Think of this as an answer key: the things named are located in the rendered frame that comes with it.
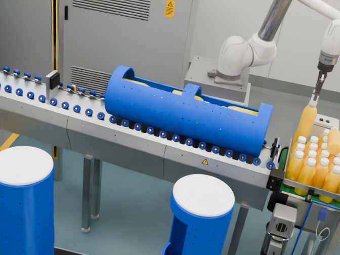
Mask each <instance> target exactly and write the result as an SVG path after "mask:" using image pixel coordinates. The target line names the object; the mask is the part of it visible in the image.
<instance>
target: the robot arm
mask: <svg viewBox="0 0 340 255"><path fill-rule="evenodd" d="M297 1H299V2H300V3H302V4H304V5H305V6H307V7H309V8H311V9H313V10H315V11H316V12H318V13H320V14H322V15H324V16H325V17H327V18H329V19H331V20H332V21H331V23H330V24H329V26H328V27H327V29H326V32H325V34H324V37H323V40H322V48H321V51H320V56H319V59H318V60H319V62H318V66H317V68H318V69H319V70H320V71H319V75H318V80H317V83H316V85H315V89H314V91H313V94H312V97H311V103H310V105H311V106H314V107H316V104H317V101H318V98H319V95H320V92H321V89H322V86H323V83H324V82H325V79H326V77H327V72H332V70H333V67H334V65H335V64H336V63H337V60H338V57H339V55H340V11H338V10H336V9H335V8H333V7H332V6H330V5H328V4H327V3H325V2H323V1H322V0H297ZM291 2H292V0H273V2H272V4H271V6H270V8H269V10H268V13H267V15H266V17H265V19H264V21H263V23H262V26H261V28H260V30H259V32H256V33H254V34H253V36H252V37H251V38H250V39H249V40H248V41H247V42H246V40H245V39H243V38H241V37H239V36H231V37H229V38H227V39H226V40H225V42H224V43H223V45H222V47H221V50H220V54H219V59H218V66H217V69H213V70H212V71H208V72H207V73H208V76H211V77H214V78H215V82H214V83H216V84H229V85H235V86H240V87H242V86H243V82H242V81H241V77H240V76H241V71H242V70H243V69H245V68H247V67H257V66H262V65H266V64H268V63H270V62H272V61H273V60H274V59H275V57H276V55H277V48H276V45H275V40H274V36H275V34H276V32H277V30H278V28H279V26H280V24H281V22H282V20H283V18H284V16H285V14H286V12H287V10H288V8H289V6H290V4H291Z"/></svg>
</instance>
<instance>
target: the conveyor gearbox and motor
mask: <svg viewBox="0 0 340 255"><path fill-rule="evenodd" d="M297 212H298V210H297V209H296V208H293V207H290V206H287V205H283V204H280V203H276V204H275V207H274V210H273V213H272V216H271V219H270V221H269V222H268V223H267V224H266V231H267V232H266V236H265V239H264V242H263V245H262V249H261V252H260V255H283V254H284V251H285V248H286V246H287V243H288V241H289V240H290V239H291V238H292V236H293V229H294V226H295V223H296V217H297Z"/></svg>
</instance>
